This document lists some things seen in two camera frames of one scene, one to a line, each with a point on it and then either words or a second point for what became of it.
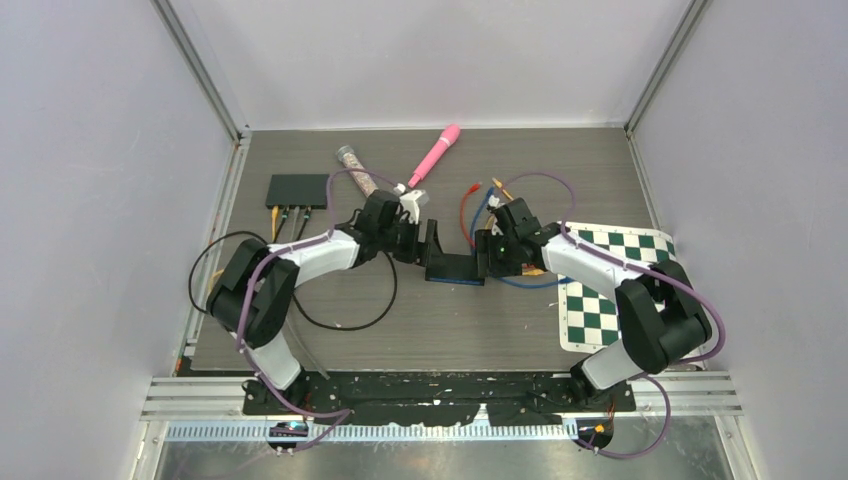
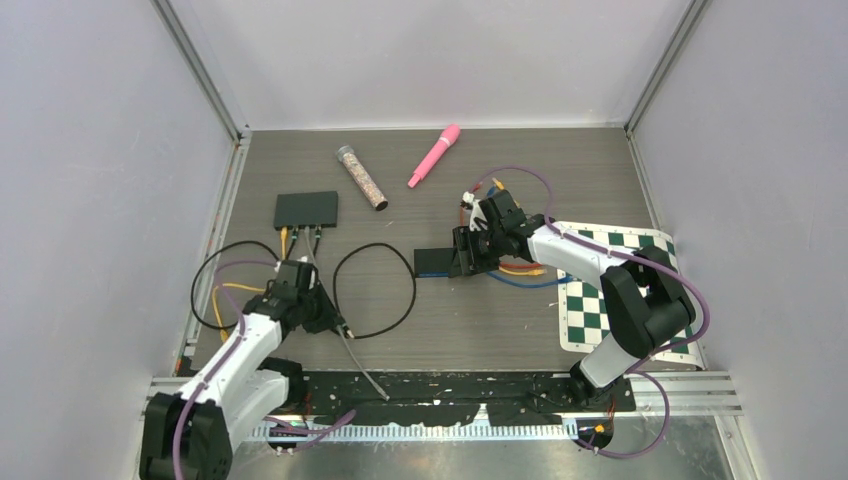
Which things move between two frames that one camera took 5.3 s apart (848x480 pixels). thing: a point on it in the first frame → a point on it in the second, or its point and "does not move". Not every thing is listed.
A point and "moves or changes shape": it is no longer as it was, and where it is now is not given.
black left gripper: (413, 254) → (326, 320)
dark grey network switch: (298, 190) moves or changes shape
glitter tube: (351, 161) does not move
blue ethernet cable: (503, 279) does not move
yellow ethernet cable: (528, 271) does not move
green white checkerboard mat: (588, 315) does not move
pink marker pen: (449, 135) does not move
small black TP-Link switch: (453, 268) moves or changes shape
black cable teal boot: (306, 215) → (335, 282)
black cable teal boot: (284, 216) moves or changes shape
